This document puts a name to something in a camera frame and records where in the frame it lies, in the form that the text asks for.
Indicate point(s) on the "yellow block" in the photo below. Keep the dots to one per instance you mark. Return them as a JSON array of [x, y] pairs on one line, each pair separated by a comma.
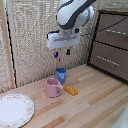
[[70, 90]]

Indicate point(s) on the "blue cup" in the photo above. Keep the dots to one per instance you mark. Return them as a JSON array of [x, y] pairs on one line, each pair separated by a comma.
[[61, 75]]

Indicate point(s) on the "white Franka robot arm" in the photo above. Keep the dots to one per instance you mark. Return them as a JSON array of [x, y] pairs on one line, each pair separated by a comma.
[[71, 11]]

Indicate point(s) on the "pink mug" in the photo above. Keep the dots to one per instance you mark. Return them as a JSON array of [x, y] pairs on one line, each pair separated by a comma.
[[52, 88]]

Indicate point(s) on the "light grey corner object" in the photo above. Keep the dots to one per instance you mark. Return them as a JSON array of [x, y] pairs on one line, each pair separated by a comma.
[[121, 116]]

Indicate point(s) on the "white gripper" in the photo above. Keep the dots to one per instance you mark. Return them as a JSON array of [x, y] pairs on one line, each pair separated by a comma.
[[63, 40]]

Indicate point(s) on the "white floral rim plate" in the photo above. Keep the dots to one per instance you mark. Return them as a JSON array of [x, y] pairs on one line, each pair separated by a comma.
[[14, 110]]

